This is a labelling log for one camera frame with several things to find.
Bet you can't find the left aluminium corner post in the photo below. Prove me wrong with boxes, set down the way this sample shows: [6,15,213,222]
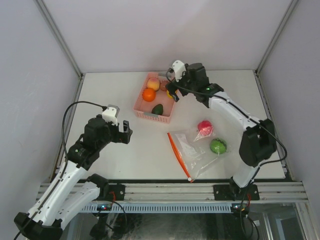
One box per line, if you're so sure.
[34,0,83,80]

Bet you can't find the aluminium corner post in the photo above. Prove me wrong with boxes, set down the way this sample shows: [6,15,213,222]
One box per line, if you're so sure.
[34,0,83,80]
[254,0,300,76]

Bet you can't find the fake peach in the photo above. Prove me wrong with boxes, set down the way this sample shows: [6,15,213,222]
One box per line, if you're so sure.
[146,77,160,91]

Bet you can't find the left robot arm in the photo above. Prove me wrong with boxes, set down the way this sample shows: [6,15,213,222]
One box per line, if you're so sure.
[14,115,133,240]

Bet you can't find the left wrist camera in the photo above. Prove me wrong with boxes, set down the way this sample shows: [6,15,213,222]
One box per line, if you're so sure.
[101,104,120,126]

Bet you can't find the fake orange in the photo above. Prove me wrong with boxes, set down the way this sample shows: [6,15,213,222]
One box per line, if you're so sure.
[142,88,157,103]

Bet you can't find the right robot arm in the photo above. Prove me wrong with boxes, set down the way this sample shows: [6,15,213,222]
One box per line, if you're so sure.
[165,60,277,200]

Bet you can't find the fake brown pink fruit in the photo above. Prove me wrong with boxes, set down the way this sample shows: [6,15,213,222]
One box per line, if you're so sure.
[159,81,168,92]

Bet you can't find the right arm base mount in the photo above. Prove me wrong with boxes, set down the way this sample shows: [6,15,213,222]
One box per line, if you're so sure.
[213,184,260,201]

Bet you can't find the fake red fruit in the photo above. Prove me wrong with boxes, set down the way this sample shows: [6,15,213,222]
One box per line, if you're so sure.
[197,120,214,137]

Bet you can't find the right camera cable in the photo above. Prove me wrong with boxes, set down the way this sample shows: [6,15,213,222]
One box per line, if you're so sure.
[165,68,288,201]

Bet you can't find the camera cable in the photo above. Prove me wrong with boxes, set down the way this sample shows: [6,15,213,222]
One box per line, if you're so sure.
[12,100,108,240]
[165,68,288,201]

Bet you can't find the aluminium front rail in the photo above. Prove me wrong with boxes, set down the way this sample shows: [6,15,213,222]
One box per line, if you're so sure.
[39,182,308,202]

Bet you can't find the pink plastic basket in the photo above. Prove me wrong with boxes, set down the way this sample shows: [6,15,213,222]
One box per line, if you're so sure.
[133,72,175,124]

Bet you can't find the fake green fruit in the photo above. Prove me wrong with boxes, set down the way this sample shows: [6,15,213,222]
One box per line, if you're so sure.
[209,138,228,155]

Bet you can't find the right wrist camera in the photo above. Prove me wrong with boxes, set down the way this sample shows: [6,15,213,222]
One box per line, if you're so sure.
[171,60,186,82]

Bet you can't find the clear zip top bag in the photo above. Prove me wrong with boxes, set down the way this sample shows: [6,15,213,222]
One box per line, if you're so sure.
[167,127,231,183]

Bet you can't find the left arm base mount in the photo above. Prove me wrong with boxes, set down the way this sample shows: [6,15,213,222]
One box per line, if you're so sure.
[105,183,126,202]

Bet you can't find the left camera cable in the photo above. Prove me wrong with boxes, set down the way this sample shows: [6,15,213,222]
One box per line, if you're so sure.
[12,100,108,240]

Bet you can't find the fake dark green avocado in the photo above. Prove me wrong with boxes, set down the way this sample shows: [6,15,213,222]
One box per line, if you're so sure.
[151,104,164,115]

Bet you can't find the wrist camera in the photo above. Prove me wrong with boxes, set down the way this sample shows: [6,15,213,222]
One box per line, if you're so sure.
[101,104,120,126]
[171,60,186,82]

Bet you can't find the slotted cable duct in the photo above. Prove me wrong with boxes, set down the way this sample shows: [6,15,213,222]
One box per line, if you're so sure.
[79,203,232,214]

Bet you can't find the right aluminium corner post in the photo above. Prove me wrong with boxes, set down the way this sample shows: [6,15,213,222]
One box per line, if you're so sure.
[254,0,300,76]

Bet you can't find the fake yellow lemon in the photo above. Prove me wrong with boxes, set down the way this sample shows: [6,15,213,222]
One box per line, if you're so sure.
[166,90,178,99]

